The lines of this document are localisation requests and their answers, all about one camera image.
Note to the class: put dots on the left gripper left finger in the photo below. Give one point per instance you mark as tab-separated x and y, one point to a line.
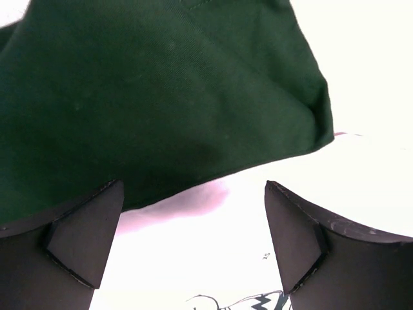
56	258

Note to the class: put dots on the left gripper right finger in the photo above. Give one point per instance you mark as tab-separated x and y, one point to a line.
328	262

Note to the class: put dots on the white green-sleeved printed t-shirt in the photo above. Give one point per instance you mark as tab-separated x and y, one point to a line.
194	106

